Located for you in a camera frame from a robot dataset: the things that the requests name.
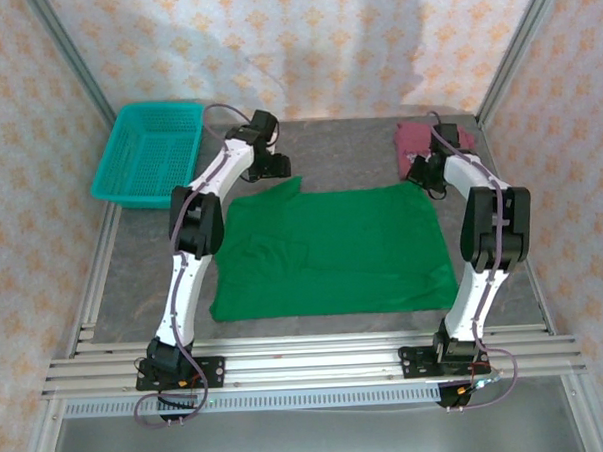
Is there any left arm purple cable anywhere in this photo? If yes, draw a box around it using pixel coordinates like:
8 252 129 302
120 101 271 429

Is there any green t-shirt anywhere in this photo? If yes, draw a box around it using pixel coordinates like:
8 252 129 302
202 168 460 324

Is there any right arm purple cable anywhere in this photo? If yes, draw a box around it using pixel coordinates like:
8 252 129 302
426 106 521 414

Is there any teal plastic basket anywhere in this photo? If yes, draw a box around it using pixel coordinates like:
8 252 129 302
86 99 208 214

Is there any maroon printed t-shirt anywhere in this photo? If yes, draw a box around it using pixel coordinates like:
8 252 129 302
393 117 479 183

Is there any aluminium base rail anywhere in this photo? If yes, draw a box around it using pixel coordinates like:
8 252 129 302
38 322 589 402

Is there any grey slotted cable duct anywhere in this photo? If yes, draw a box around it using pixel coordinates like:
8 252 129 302
63 383 443 421

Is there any grey sheet metal panel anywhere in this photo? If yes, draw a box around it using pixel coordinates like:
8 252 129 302
44 396 586 452

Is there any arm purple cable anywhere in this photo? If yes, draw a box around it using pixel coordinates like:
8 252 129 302
120 101 271 429
426 106 521 414

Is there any aluminium frame post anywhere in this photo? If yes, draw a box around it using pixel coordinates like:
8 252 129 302
471 0 573 129
25 0 129 149

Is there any small green circuit board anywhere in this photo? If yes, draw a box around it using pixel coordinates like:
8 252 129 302
475 371 505 390

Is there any aluminium table side rail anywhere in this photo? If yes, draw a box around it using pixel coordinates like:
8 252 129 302
476 114 557 339
59 193 133 357

